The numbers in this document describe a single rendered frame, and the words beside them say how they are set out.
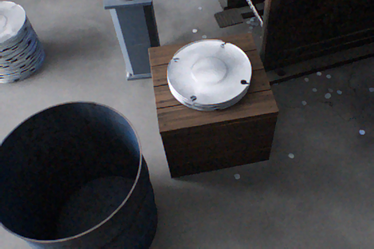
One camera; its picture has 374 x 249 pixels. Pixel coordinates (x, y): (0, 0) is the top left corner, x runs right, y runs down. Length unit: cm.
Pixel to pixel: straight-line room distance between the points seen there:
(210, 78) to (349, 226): 74
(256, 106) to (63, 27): 126
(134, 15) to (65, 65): 57
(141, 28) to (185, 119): 52
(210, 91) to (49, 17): 126
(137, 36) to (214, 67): 44
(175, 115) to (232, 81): 23
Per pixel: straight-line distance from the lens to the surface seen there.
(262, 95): 137
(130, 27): 166
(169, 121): 131
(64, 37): 219
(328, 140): 172
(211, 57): 142
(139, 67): 184
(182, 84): 135
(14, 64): 201
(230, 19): 189
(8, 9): 207
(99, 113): 128
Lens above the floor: 145
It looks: 53 degrees down
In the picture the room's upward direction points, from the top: 2 degrees counter-clockwise
